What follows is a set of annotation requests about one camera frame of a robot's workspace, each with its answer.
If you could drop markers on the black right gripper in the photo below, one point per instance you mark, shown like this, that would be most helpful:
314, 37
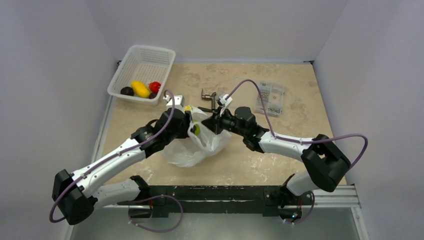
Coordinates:
216, 120

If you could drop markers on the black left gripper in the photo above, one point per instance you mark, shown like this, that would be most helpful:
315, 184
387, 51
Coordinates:
186, 122

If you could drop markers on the green fake fruit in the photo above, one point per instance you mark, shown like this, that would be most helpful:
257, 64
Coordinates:
196, 129

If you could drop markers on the white plastic shopping bag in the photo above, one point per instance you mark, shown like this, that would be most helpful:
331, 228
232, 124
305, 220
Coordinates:
190, 151

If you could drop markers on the small dark purple fake fruit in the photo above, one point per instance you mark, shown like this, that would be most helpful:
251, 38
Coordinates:
152, 95

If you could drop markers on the red fake fruit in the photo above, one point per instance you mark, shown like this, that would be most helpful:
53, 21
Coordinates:
155, 86

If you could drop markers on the yellow fake fruit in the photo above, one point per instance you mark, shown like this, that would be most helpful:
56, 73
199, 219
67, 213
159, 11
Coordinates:
140, 89

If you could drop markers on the dark brown fake fruit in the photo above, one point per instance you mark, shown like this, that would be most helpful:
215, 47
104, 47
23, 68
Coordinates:
127, 91

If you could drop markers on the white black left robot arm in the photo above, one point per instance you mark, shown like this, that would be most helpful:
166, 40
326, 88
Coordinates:
78, 194

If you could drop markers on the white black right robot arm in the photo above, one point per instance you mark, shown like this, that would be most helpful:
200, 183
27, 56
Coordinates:
325, 163

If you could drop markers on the small black claw hammer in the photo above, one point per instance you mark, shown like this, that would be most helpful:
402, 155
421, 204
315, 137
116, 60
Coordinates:
206, 110

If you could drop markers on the grey metal clamp lever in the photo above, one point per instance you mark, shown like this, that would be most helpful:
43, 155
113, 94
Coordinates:
209, 97

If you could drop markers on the clear plastic screw organizer box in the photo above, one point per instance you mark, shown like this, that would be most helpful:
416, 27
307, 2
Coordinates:
268, 94

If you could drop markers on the white plastic perforated basket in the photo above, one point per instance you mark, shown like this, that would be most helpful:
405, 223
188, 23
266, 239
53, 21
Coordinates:
146, 64

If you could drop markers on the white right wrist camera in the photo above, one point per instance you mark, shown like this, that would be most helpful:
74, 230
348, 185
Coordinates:
224, 101

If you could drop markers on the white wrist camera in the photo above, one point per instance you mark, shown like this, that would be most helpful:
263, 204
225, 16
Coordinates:
224, 101
177, 100

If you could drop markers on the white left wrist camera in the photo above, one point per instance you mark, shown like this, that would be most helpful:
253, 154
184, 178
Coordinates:
177, 100

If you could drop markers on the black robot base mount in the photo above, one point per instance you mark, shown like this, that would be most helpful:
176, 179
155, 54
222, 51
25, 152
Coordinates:
266, 200

